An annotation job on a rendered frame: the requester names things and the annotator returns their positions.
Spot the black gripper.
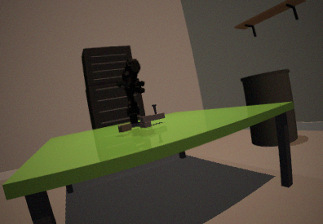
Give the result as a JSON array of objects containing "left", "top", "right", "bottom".
[{"left": 117, "top": 75, "right": 145, "bottom": 100}]

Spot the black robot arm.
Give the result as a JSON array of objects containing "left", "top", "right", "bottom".
[{"left": 122, "top": 59, "right": 144, "bottom": 124}]

